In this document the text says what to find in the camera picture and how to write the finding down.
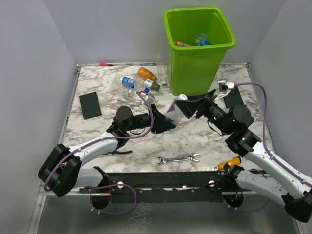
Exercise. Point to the silver open-end wrench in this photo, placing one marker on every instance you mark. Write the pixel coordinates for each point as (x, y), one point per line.
(193, 157)

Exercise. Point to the black flat box right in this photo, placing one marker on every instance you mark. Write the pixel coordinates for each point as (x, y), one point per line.
(233, 99)

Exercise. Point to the clear bottle light-blue label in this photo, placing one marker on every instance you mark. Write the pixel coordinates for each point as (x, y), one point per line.
(202, 40)

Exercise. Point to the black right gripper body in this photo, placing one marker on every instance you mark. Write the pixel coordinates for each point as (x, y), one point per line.
(212, 110)

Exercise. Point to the blue handle pliers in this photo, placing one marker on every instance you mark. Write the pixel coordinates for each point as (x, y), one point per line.
(121, 152)

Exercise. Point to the small red blue label bottle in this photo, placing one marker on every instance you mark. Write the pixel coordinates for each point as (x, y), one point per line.
(174, 114)

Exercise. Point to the red marker pen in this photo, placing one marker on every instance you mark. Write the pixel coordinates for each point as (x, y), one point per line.
(103, 64)

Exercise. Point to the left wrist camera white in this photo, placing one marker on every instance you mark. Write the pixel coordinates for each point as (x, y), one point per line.
(146, 99)

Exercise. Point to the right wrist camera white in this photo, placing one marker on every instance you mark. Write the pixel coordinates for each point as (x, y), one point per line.
(224, 89)

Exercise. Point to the blue marker pen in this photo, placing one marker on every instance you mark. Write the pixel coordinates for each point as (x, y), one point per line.
(148, 64)

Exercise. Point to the black flat box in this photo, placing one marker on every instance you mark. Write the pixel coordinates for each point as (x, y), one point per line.
(233, 99)
(90, 105)

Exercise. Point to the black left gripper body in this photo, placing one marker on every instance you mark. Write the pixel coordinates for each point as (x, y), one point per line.
(141, 121)

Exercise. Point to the orange bottle at front edge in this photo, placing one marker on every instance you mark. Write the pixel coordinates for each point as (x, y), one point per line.
(181, 44)

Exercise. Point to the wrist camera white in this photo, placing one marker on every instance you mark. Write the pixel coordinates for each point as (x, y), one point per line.
(146, 99)
(224, 89)

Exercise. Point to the orange juice bottle back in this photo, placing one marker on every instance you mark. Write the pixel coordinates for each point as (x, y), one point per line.
(144, 72)

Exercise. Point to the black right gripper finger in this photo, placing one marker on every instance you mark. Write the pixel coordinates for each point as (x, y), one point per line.
(199, 97)
(189, 108)

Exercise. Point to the tall clear bottle by bin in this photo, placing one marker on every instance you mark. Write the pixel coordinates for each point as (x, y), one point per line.
(161, 70)

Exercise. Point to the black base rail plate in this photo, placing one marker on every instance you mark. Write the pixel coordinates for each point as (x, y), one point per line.
(165, 187)

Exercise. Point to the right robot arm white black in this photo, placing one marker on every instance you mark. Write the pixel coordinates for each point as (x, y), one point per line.
(288, 186)

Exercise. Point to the clear bottle blue label back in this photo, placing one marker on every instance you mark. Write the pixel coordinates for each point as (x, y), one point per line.
(125, 85)

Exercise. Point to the black flat box left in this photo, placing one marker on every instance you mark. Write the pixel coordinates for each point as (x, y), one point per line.
(90, 105)

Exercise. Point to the brown tea bottle green cap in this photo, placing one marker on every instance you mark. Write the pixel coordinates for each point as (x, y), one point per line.
(146, 83)

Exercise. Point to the orange handle screwdriver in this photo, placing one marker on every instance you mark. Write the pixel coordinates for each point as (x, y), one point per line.
(230, 163)

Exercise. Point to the green plastic bin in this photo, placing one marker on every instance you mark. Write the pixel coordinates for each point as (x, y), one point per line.
(191, 70)

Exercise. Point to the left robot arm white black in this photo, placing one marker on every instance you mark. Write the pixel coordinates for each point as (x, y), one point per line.
(61, 169)

